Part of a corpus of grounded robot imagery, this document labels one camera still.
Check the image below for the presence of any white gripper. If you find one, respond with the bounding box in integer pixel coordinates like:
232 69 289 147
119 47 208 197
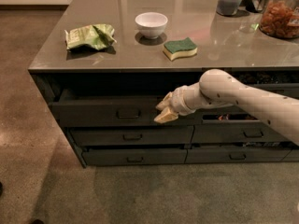
154 86 195 123

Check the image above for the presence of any grey drawer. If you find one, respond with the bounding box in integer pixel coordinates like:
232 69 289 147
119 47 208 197
50 89 204 128
232 71 299 98
82 147 187 166
70 126 193 147
192 114 286 143
185 142 299 163

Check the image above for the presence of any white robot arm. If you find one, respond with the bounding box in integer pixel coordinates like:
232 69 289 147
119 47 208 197
154 69 299 145

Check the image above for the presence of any green and yellow sponge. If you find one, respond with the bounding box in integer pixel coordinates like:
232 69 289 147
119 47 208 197
163 37 197 61

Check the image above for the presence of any grey kitchen island cabinet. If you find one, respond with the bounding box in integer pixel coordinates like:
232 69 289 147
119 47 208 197
29 0 299 166

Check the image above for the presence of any white ceramic bowl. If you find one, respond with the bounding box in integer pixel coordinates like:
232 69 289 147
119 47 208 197
135 12 168 39

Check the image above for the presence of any crumpled green chip bag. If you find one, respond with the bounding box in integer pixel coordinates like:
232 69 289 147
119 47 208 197
64 24 116 50

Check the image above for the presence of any glass jar with snacks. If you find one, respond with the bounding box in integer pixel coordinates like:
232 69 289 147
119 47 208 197
259 0 299 39

